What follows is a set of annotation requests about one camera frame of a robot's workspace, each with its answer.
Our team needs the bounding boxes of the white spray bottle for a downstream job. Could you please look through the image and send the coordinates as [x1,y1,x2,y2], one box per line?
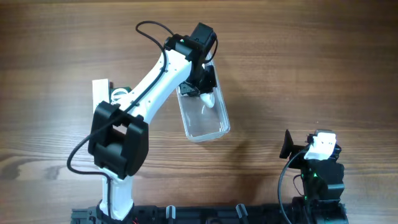
[200,93,215,108]

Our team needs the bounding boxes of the clear plastic container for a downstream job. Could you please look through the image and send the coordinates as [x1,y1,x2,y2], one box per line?
[175,51,231,143]

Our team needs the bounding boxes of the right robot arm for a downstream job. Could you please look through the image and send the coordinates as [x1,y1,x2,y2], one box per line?
[277,129,349,223]

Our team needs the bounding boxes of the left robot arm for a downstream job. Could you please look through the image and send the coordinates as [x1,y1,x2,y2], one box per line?
[88,23,218,223]

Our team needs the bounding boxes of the dark green tape box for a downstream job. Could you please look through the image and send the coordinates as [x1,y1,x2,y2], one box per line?
[110,86,132,98]

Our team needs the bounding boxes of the white and green box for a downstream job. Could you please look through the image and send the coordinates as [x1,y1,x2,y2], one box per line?
[92,79,110,111]

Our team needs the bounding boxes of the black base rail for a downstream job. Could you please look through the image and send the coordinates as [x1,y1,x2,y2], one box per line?
[70,202,348,224]

